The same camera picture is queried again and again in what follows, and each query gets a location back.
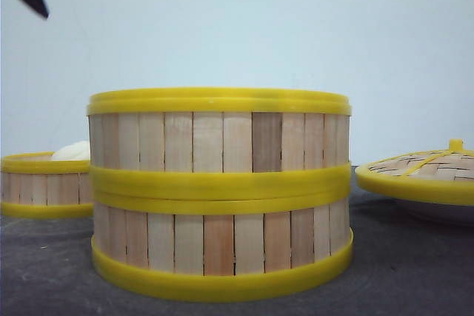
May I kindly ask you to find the bamboo steamer basket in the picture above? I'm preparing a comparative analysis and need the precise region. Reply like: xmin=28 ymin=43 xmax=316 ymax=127
xmin=91 ymin=198 xmax=353 ymax=303
xmin=87 ymin=87 xmax=351 ymax=212
xmin=1 ymin=152 xmax=93 ymax=219

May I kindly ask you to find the yellow woven steamer lid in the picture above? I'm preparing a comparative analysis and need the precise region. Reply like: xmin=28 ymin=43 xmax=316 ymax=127
xmin=355 ymin=139 xmax=473 ymax=206

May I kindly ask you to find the white plate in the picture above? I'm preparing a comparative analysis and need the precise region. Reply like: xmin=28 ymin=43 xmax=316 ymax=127
xmin=395 ymin=199 xmax=473 ymax=227

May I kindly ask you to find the white bun in left basket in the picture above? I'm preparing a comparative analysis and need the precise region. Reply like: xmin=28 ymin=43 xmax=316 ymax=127
xmin=51 ymin=141 xmax=90 ymax=161

